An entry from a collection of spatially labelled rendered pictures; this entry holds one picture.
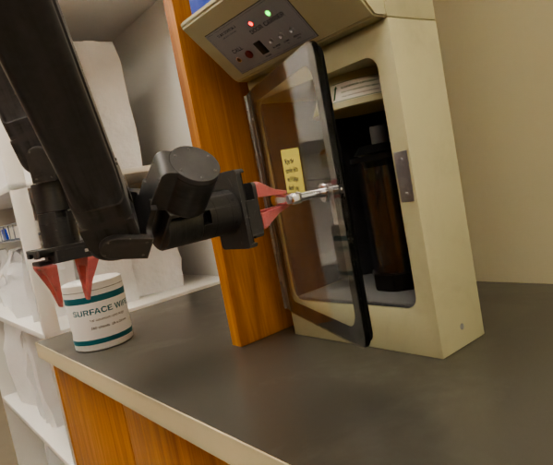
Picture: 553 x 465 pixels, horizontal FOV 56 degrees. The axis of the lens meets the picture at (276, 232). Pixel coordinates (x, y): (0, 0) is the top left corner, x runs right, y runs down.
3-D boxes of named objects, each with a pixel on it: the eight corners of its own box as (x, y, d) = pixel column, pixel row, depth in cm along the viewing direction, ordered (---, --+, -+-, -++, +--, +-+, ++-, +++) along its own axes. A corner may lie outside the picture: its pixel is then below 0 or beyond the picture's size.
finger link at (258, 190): (296, 173, 71) (242, 184, 65) (306, 224, 72) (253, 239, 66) (266, 179, 76) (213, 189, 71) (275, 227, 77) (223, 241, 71)
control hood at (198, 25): (246, 82, 93) (235, 26, 92) (388, 16, 68) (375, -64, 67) (190, 84, 86) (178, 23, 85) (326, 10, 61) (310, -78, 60)
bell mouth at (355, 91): (364, 116, 98) (358, 87, 98) (445, 92, 84) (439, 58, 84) (294, 124, 88) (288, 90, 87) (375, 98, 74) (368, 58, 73)
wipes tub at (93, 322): (121, 330, 128) (108, 271, 127) (143, 336, 118) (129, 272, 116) (67, 348, 120) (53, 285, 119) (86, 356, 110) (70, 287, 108)
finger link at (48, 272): (97, 300, 86) (86, 244, 85) (53, 312, 82) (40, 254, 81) (83, 297, 91) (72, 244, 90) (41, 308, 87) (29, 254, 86)
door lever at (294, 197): (304, 203, 77) (301, 185, 77) (330, 201, 68) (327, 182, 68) (270, 210, 75) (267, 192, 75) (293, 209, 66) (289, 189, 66)
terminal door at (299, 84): (292, 309, 96) (250, 92, 92) (372, 350, 67) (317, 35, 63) (287, 310, 96) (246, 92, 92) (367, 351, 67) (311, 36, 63)
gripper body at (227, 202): (246, 167, 66) (197, 175, 61) (261, 245, 67) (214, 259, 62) (219, 173, 71) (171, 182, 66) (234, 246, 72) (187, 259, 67)
